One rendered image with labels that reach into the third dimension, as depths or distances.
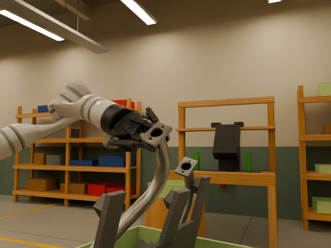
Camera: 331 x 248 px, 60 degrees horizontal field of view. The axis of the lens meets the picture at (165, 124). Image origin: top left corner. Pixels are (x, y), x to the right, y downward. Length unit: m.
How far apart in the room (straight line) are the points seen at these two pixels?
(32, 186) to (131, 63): 3.55
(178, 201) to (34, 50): 8.01
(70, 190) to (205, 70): 3.77
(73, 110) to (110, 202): 0.33
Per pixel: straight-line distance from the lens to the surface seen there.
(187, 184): 0.79
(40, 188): 7.12
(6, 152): 1.03
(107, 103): 0.69
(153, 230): 1.03
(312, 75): 5.63
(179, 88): 5.93
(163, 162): 0.63
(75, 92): 0.79
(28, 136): 1.04
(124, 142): 0.61
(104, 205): 0.50
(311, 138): 4.85
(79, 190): 6.43
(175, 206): 0.60
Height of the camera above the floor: 1.24
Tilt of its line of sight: 5 degrees up
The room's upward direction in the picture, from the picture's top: straight up
